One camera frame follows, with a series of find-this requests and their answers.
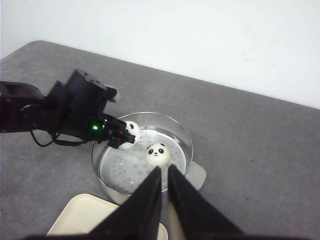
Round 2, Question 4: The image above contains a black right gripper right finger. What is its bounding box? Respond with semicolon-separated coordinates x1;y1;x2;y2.
168;163;250;240

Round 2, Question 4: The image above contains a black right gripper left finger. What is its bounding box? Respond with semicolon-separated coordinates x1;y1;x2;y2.
24;166;162;240

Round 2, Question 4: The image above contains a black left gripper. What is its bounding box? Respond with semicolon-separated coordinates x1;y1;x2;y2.
47;69;135;148

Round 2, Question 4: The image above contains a white panda bun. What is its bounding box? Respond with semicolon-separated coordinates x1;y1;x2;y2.
119;120;141;150

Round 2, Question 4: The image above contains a cream panda bun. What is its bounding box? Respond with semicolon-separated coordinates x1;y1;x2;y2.
145;142;172;167

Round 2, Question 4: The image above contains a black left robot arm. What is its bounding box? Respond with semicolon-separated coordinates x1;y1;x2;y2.
0;69;136;149

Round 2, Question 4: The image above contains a stainless steel steamer pot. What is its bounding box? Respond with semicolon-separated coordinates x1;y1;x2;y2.
91;112;207;205

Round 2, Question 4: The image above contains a beige rectangular tray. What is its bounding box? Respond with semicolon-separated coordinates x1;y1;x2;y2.
46;193;169;240

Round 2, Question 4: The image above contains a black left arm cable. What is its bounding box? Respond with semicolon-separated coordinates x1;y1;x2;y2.
30;129;88;148

